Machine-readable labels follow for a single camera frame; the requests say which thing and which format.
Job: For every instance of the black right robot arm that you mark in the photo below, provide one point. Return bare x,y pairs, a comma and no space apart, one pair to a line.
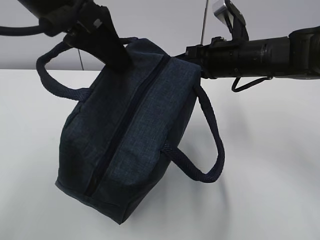
296,56

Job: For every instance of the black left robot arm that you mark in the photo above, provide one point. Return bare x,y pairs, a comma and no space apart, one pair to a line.
38,7

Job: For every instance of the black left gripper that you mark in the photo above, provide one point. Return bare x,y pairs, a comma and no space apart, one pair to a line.
86,26

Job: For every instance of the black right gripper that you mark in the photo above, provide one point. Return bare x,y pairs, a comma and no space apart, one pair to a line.
219,59

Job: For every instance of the navy blue lunch bag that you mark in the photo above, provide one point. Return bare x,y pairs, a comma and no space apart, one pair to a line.
120,138

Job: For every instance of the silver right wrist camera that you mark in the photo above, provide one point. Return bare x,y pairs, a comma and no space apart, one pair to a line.
232,18

